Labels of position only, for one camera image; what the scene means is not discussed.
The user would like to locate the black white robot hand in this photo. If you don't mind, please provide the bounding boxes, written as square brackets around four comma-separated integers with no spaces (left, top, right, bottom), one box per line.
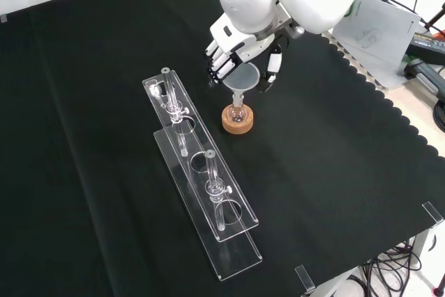
[202,15,285,94]

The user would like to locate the translucent plastic funnel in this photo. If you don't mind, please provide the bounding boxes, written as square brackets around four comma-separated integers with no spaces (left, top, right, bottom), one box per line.
[222,62,261,110]

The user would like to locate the clear round-bottom flask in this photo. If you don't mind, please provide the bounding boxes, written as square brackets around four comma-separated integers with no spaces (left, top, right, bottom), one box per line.
[227,97,249,125]

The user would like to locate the clear weighing funnel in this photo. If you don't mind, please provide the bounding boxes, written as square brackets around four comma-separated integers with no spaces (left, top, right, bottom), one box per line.
[146,79,163,99]

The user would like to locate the clear acrylic funnel stand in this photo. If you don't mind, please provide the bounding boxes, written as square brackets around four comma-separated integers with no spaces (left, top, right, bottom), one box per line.
[141,66,264,282]

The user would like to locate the black cloth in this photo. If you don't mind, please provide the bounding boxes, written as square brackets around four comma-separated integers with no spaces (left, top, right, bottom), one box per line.
[0,0,445,297]

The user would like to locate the white paper booklet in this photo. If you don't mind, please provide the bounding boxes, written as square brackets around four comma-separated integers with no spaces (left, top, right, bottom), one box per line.
[331,0,422,67]

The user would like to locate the black power adapter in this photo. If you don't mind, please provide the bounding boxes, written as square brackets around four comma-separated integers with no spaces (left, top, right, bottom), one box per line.
[405,31,445,65]

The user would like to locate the grey black clamp tool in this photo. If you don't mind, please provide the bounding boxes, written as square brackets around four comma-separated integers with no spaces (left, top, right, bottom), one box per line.
[402,59,445,99]

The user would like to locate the black tripod leg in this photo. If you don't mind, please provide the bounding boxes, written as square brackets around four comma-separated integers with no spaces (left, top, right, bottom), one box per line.
[423,0,445,33]

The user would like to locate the grey table leg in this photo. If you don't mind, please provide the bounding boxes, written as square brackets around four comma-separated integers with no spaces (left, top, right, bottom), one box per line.
[411,226,436,271]

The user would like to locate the cork ring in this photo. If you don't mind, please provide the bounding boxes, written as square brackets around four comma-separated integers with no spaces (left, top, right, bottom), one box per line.
[221,104,255,136]

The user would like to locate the coiled black cable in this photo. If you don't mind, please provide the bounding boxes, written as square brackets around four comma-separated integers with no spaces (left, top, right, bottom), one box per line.
[432,99,445,135]

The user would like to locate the black cable bundle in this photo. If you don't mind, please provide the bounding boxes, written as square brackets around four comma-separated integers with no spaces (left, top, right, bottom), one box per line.
[359,237,424,297]

